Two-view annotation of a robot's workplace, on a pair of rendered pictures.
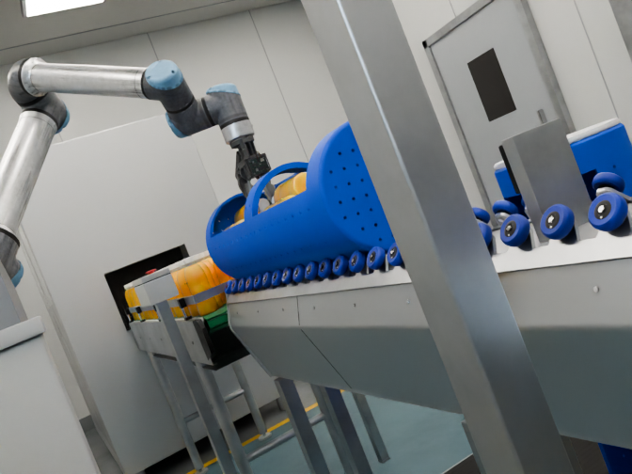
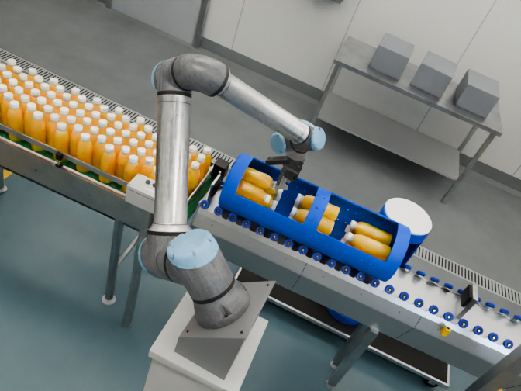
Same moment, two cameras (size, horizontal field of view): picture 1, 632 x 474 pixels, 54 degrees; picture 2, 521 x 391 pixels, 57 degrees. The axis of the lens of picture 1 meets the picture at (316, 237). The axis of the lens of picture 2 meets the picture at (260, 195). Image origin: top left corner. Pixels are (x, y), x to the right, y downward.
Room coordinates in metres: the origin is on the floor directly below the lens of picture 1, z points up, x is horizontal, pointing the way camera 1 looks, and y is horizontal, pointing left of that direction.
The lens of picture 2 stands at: (0.99, 1.68, 2.55)
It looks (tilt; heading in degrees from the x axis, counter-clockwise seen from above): 40 degrees down; 300
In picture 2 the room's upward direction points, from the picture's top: 22 degrees clockwise
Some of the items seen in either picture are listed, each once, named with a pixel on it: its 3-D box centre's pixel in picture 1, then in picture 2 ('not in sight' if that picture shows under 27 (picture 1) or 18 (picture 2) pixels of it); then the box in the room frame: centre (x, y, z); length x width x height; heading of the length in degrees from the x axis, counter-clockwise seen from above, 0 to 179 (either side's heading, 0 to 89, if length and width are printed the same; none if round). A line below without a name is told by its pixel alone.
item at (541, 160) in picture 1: (545, 181); (464, 301); (0.89, -0.34, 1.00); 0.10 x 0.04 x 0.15; 116
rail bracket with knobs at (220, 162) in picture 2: not in sight; (219, 170); (2.22, 0.08, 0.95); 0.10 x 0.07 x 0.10; 116
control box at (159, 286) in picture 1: (154, 287); (151, 195); (2.15, 0.59, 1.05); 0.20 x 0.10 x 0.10; 26
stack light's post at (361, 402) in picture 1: (337, 340); not in sight; (2.59, 0.08, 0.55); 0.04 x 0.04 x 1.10; 26
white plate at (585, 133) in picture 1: (554, 144); (408, 216); (1.38, -0.57, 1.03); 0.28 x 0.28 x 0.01
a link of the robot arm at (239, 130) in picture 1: (239, 133); (296, 151); (1.82, 0.10, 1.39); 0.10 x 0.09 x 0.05; 115
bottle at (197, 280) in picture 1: (199, 287); not in sight; (2.13, 0.44, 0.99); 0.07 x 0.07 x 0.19
